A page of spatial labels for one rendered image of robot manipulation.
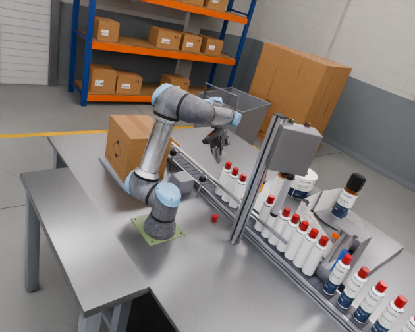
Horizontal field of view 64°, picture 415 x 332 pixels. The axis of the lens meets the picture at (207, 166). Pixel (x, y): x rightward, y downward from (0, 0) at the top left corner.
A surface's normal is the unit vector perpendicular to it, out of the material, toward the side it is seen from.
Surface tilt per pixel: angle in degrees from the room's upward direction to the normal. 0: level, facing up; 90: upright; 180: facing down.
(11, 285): 0
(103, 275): 0
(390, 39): 90
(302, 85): 90
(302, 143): 90
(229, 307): 0
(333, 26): 90
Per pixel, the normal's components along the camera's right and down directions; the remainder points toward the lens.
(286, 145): 0.06, 0.48
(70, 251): 0.25, -0.86
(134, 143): 0.55, 0.51
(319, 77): -0.69, 0.17
